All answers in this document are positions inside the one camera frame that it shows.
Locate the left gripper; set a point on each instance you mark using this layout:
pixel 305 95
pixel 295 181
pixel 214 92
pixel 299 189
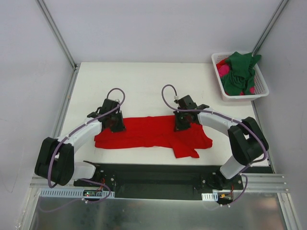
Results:
pixel 116 122

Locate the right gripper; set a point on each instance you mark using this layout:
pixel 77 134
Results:
pixel 183 121

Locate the red t-shirt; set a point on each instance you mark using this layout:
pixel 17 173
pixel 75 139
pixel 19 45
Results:
pixel 155 131

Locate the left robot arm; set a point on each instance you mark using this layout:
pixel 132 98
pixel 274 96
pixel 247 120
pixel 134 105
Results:
pixel 56 161

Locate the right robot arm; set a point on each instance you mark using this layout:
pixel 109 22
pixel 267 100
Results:
pixel 246 139

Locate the pink garment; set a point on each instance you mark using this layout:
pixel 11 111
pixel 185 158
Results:
pixel 223 68

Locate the green t-shirt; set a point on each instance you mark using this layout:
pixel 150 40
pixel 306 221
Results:
pixel 241 78

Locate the white plastic basket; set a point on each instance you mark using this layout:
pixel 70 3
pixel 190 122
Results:
pixel 261 88

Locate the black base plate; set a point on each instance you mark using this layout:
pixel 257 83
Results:
pixel 174 182

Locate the right white cable duct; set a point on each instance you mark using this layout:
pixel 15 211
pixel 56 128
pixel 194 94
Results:
pixel 211 197

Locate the white cable duct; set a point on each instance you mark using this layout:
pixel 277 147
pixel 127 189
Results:
pixel 211 197
pixel 76 193

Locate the left white cable duct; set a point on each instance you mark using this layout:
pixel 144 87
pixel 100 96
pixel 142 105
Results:
pixel 76 193

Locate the left aluminium frame post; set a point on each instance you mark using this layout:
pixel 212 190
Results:
pixel 56 32

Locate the aluminium frame post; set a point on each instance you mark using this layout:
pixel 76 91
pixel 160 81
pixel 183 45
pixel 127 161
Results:
pixel 56 32
pixel 270 25

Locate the right aluminium frame post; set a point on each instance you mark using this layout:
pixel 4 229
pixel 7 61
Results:
pixel 270 25

